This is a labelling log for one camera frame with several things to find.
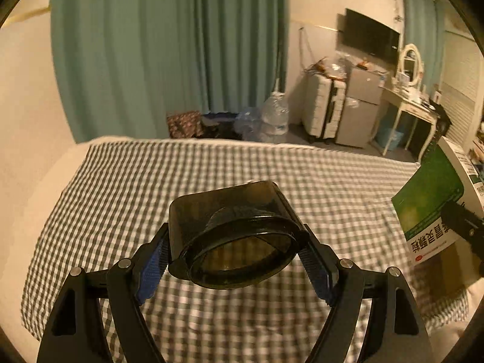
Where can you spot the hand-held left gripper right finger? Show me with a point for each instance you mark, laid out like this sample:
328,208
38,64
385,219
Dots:
317,272

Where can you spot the green medicine box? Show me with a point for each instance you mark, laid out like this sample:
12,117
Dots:
431,189

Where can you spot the white vanity table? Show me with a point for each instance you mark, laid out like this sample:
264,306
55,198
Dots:
410,104

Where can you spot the white louvred door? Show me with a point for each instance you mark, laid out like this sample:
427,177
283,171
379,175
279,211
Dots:
463,94

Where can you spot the dark blue cloth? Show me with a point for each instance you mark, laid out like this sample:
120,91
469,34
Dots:
219,118

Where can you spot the checkered bedsheet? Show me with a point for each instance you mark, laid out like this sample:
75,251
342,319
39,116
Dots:
151,181

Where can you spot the black wall television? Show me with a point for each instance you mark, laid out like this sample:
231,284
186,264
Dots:
370,36

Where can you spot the crumpled clear plastic bottles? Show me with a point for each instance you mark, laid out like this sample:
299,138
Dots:
249,124

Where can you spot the grey mini fridge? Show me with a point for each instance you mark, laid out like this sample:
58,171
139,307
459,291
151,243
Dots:
359,109

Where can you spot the narrow green curtain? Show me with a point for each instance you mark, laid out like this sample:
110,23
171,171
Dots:
419,26

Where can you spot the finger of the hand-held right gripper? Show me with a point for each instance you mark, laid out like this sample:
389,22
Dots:
465,223
443,121

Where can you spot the floral patterned bag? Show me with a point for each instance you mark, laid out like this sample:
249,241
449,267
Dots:
183,124

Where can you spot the clear plastic water bottle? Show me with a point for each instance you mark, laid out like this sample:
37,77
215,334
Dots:
275,115

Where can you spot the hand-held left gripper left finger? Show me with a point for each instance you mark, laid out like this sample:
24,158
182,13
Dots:
153,268

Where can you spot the white suitcase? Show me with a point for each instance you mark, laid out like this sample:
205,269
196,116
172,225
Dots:
323,106

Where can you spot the white oval mirror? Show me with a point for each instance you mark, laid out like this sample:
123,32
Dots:
410,64

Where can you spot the blue waste bin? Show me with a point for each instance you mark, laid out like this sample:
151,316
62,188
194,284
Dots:
391,138

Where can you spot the dark translucent container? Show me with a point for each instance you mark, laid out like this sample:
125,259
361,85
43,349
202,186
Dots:
227,211

